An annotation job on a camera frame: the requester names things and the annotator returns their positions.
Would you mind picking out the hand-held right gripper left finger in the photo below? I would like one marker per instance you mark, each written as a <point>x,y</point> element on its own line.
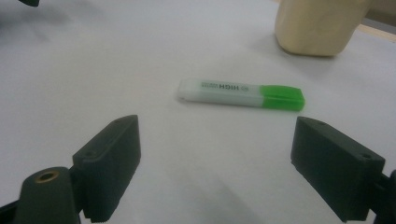
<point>107,168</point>

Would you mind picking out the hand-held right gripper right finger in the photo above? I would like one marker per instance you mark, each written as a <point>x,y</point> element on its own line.
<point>336,168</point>

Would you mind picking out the green and white highlighter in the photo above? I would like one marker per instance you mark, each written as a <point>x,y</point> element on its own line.
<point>239,94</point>

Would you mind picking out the beige wooden container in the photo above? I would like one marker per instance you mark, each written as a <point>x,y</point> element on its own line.
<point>317,26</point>

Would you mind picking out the dark object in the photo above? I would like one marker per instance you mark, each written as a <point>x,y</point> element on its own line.
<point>29,2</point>

